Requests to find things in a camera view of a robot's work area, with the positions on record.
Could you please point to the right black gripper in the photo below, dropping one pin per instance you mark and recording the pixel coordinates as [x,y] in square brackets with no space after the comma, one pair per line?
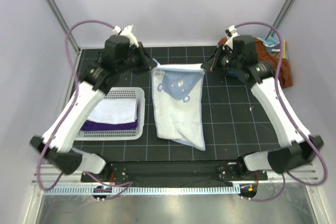
[210,64]

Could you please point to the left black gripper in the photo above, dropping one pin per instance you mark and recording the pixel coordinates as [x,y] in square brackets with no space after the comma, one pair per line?
[147,63]

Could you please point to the white plastic mesh basket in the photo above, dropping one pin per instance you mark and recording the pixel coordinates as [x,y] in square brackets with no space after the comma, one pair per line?
[119,135]

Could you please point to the light blue towel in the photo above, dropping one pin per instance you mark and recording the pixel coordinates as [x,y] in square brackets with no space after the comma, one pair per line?
[176,96]

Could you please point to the white towel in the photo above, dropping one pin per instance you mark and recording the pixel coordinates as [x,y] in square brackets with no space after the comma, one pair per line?
[115,111]

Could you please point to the purple towel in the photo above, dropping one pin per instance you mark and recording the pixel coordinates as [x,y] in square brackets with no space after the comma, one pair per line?
[94,126]

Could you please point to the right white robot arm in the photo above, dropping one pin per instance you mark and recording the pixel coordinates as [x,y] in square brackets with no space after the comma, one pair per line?
[297,146]

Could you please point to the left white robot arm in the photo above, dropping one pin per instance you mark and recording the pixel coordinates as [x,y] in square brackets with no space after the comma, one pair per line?
[55,145]

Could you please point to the blue plastic tub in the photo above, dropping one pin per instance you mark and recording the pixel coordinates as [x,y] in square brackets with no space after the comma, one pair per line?
[232,74]

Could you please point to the colourful patterned towel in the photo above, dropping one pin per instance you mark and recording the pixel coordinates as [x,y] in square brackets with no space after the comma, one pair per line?
[271,44]

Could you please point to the yellow patterned cloth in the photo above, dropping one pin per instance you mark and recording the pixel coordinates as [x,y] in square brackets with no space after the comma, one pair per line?
[284,49]

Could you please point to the brown towel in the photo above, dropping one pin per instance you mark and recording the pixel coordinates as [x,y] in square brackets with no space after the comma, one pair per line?
[283,69]

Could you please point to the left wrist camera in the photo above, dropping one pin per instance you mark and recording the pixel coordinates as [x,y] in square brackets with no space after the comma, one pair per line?
[128,32]

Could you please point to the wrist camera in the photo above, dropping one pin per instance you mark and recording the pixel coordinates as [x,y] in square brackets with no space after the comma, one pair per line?
[231,33]
[128,32]

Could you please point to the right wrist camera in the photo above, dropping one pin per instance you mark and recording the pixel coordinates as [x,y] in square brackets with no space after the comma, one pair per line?
[231,33]

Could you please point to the left aluminium corner post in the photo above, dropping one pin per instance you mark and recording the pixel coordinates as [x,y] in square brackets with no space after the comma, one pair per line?
[58,16]

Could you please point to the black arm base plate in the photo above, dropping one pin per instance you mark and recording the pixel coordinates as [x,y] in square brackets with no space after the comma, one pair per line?
[222,170]

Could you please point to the white slotted cable duct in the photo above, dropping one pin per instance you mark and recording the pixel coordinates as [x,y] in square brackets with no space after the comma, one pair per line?
[96,190]

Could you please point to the aluminium front rail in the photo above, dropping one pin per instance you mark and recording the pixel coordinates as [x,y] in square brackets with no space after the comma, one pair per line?
[49,174]

